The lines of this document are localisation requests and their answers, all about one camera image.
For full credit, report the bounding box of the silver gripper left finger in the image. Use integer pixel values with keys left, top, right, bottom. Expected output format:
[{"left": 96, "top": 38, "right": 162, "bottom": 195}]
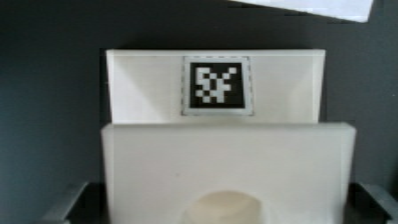
[{"left": 34, "top": 182, "right": 89, "bottom": 224}]

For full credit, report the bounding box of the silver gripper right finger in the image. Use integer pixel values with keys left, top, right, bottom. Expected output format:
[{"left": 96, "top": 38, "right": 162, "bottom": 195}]
[{"left": 356, "top": 183, "right": 398, "bottom": 224}]

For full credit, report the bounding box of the white lamp base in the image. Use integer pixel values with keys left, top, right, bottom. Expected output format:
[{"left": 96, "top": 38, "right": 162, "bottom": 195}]
[{"left": 102, "top": 50, "right": 356, "bottom": 224}]

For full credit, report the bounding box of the white marker sheet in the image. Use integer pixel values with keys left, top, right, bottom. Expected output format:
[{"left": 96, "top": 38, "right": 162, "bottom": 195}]
[{"left": 231, "top": 0, "right": 375, "bottom": 23}]

